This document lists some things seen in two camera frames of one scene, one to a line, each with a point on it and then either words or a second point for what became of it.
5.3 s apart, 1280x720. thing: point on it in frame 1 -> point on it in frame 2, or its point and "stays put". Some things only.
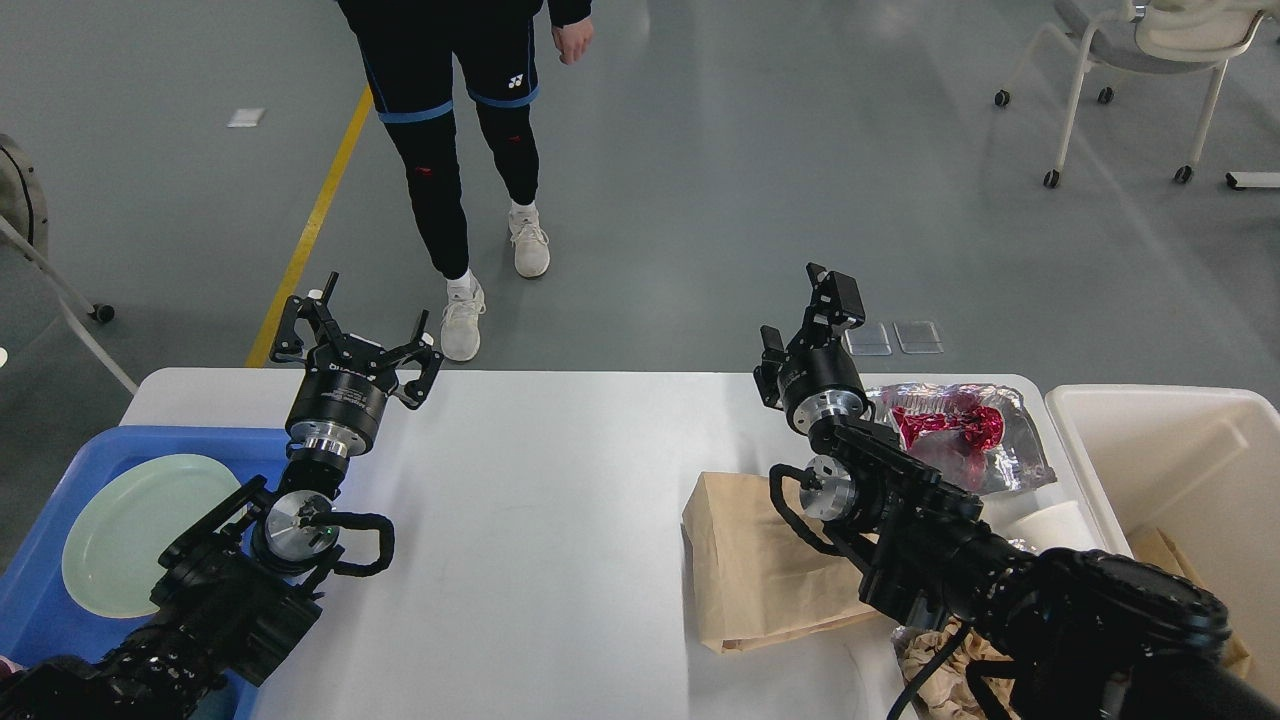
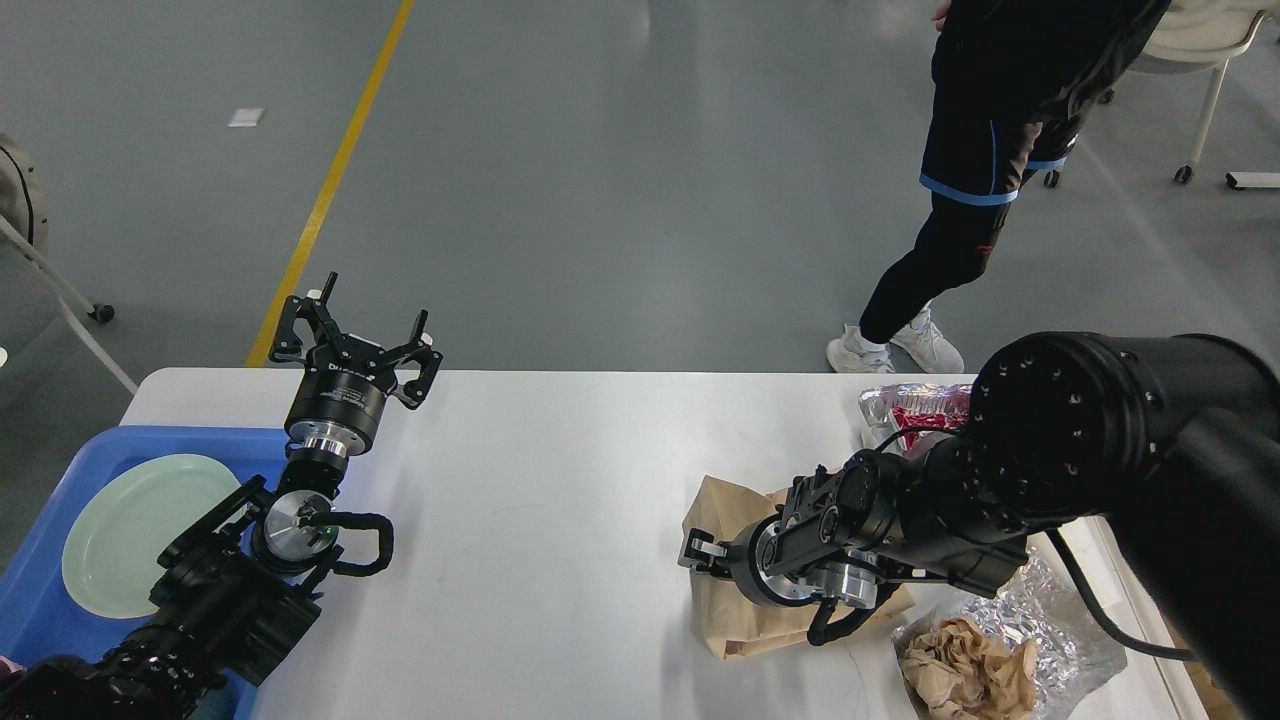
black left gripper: (343, 392) stays put
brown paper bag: (754, 577) stays put
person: (425, 58) -> (1014, 85)
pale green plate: (119, 532) stays put
